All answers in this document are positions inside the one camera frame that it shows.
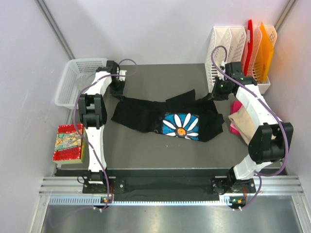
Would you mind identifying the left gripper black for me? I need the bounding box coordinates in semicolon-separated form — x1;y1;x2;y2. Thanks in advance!
109;79;125;101

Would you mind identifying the black daisy print t shirt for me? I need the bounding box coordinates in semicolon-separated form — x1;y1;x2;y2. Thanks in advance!
112;90;225;142

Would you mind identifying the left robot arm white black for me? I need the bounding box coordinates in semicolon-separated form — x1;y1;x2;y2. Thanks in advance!
78;60;126;194

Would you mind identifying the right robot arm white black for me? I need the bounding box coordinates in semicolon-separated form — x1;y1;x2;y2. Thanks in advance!
211;62;294;192

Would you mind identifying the pink t shirt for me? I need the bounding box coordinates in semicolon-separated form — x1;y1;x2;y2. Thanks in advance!
229;100;242;135

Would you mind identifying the beige t shirt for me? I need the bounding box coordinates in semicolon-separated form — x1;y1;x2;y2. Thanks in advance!
227;109;277;146

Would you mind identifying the white plastic mesh basket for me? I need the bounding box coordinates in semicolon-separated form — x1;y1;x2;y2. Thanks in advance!
54;58;107;109

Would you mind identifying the orange plastic folder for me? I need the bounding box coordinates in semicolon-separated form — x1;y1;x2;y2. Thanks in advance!
254;22;274;83

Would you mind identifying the white file organizer rack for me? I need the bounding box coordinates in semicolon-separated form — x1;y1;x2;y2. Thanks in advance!
205;26;277;94

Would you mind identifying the red plastic folder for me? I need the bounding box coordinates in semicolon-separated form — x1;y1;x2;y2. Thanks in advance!
242;19;253;76

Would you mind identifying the red illustrated book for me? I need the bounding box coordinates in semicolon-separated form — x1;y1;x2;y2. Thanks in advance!
52;123;86;165

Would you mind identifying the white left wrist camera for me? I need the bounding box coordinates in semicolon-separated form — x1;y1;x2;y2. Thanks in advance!
118;70;127;82

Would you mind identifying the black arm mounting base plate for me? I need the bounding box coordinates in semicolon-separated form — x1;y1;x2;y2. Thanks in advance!
82;176;256;195

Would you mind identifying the white slotted cable duct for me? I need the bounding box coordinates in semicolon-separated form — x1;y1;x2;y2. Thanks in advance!
48;196;246;206

